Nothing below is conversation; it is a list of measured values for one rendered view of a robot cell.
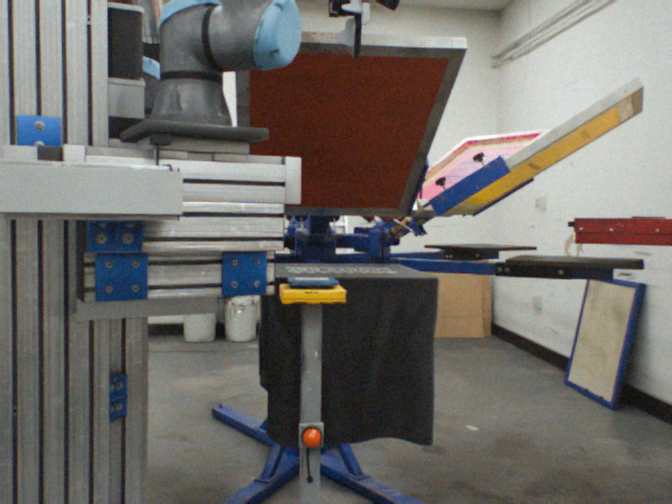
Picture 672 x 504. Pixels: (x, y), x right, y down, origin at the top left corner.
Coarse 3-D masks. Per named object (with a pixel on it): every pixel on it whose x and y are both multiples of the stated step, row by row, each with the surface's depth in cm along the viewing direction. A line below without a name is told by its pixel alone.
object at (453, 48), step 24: (312, 48) 173; (336, 48) 174; (360, 48) 174; (384, 48) 174; (408, 48) 175; (432, 48) 175; (456, 48) 176; (240, 72) 179; (456, 72) 183; (240, 96) 187; (240, 120) 196; (432, 120) 200; (408, 192) 232
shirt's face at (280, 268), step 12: (276, 264) 212; (288, 264) 213; (300, 264) 213; (312, 264) 213; (324, 264) 214; (336, 264) 214; (348, 264) 215; (360, 264) 216; (372, 264) 216; (384, 264) 217; (396, 264) 218; (276, 276) 171; (288, 276) 172; (300, 276) 172; (312, 276) 172; (324, 276) 173; (336, 276) 173; (348, 276) 174; (360, 276) 174; (372, 276) 175; (384, 276) 175; (396, 276) 176; (408, 276) 176; (420, 276) 177; (432, 276) 177
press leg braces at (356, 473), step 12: (264, 420) 336; (264, 432) 334; (276, 444) 285; (348, 444) 289; (276, 456) 281; (348, 456) 284; (264, 468) 279; (276, 468) 281; (348, 468) 283; (360, 468) 282; (264, 480) 274
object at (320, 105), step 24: (264, 72) 180; (288, 72) 180; (312, 72) 181; (336, 72) 181; (264, 96) 188; (288, 96) 188; (312, 96) 189; (336, 96) 189; (264, 120) 196; (288, 120) 197; (312, 120) 197; (336, 120) 198; (264, 144) 206; (288, 144) 206; (312, 144) 207; (312, 168) 218; (312, 192) 229
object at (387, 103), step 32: (352, 64) 179; (384, 64) 179; (416, 64) 180; (352, 96) 189; (384, 96) 190; (416, 96) 191; (352, 128) 201; (384, 128) 202; (416, 128) 203; (352, 160) 215; (384, 160) 216; (352, 192) 231; (384, 192) 232
